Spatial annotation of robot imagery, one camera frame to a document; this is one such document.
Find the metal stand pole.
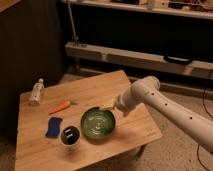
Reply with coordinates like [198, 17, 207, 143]
[67, 0, 79, 46]

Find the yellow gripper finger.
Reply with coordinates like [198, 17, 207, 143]
[99, 101, 115, 111]

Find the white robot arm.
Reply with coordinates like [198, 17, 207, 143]
[99, 76, 213, 154]

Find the white cup with dark contents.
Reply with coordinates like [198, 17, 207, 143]
[60, 126, 81, 149]

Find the clear plastic bottle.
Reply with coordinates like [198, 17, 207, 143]
[29, 78, 44, 106]

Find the long wooden bench shelf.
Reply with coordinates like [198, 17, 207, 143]
[65, 42, 213, 78]

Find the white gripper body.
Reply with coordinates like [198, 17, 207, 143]
[115, 89, 134, 117]

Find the blue sponge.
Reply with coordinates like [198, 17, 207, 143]
[45, 117, 63, 138]

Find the wooden low table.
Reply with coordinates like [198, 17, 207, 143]
[15, 71, 162, 171]

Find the orange carrot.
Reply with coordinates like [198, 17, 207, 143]
[49, 101, 71, 115]

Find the green ceramic bowl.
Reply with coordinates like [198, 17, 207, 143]
[81, 107, 116, 140]

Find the black handle on bench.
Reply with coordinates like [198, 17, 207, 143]
[163, 56, 193, 65]

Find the black cable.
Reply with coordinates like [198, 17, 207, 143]
[195, 69, 213, 171]

